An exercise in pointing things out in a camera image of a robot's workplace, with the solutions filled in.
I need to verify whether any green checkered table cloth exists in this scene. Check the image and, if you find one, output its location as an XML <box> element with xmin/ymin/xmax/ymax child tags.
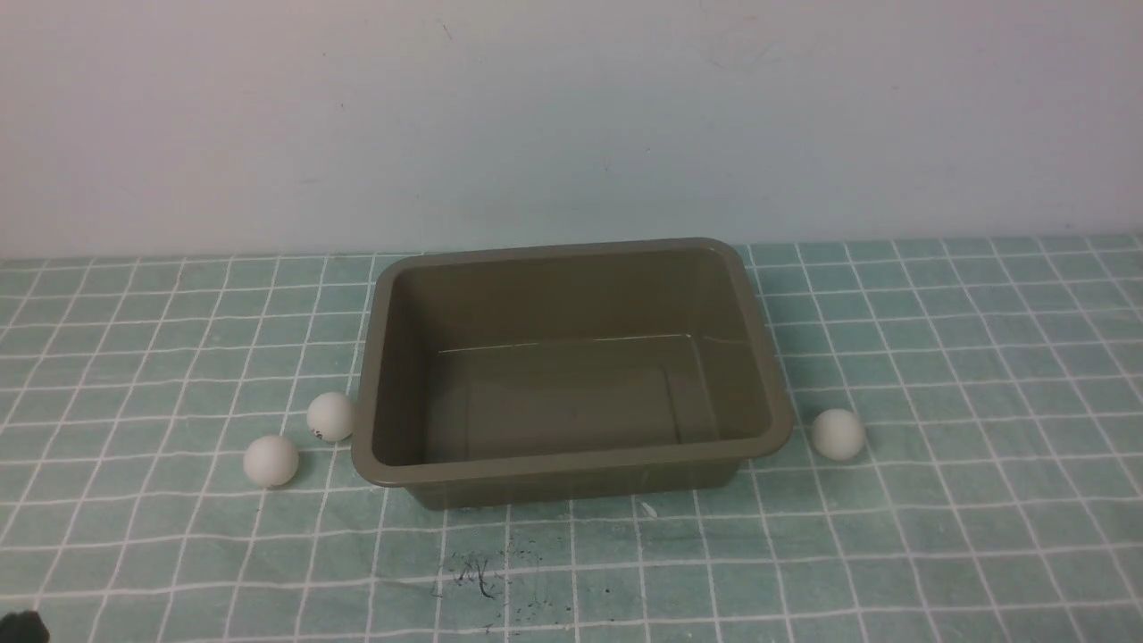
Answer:
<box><xmin>1</xmin><ymin>233</ymin><xmax>1142</xmax><ymax>642</ymax></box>

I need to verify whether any olive green plastic bin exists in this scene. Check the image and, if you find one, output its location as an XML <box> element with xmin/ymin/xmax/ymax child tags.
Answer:
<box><xmin>351</xmin><ymin>238</ymin><xmax>796</xmax><ymax>511</ymax></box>

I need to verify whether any white ping-pong ball with logo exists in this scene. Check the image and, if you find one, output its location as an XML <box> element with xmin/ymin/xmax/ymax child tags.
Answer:
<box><xmin>306</xmin><ymin>392</ymin><xmax>355</xmax><ymax>443</ymax></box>

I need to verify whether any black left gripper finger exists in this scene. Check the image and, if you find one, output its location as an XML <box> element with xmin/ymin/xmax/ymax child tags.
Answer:
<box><xmin>0</xmin><ymin>612</ymin><xmax>51</xmax><ymax>643</ymax></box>

